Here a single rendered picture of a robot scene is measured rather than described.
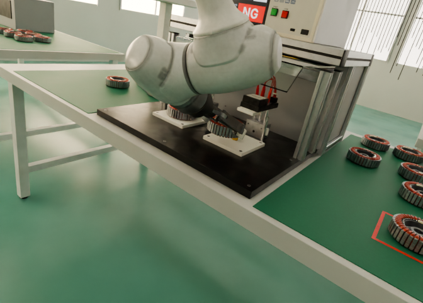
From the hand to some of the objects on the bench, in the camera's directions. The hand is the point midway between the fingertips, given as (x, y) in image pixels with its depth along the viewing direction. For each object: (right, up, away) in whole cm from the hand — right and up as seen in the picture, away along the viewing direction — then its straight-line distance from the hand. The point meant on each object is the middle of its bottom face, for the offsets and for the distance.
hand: (225, 126), depth 89 cm
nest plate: (-16, +4, +21) cm, 26 cm away
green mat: (+57, -22, 0) cm, 61 cm away
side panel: (+43, -6, +29) cm, 52 cm away
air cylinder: (+12, -2, +19) cm, 23 cm away
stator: (-15, +5, +20) cm, 26 cm away
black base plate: (-6, -2, +16) cm, 18 cm away
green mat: (-43, +26, +66) cm, 83 cm away
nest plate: (+3, -5, +8) cm, 10 cm away
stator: (+42, -28, -22) cm, 55 cm away
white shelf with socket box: (-42, +43, +106) cm, 122 cm away
